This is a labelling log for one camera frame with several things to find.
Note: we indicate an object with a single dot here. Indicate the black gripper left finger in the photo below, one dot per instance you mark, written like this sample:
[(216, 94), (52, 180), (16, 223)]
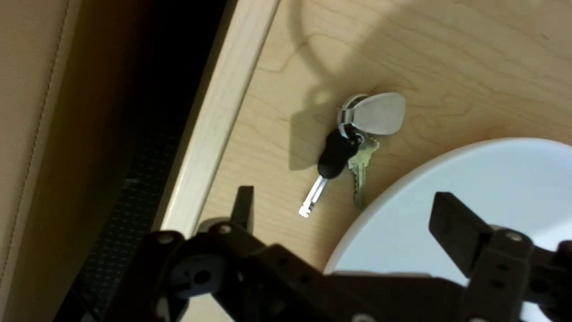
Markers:
[(197, 262)]

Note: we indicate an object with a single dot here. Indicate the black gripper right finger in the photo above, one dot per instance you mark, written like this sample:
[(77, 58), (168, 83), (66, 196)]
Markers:
[(506, 275)]

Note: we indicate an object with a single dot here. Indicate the key bunch with silver fob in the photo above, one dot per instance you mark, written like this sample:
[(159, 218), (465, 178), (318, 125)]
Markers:
[(336, 155)]

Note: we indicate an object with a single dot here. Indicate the white round plate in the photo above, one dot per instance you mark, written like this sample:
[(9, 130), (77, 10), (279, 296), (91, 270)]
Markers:
[(506, 180)]

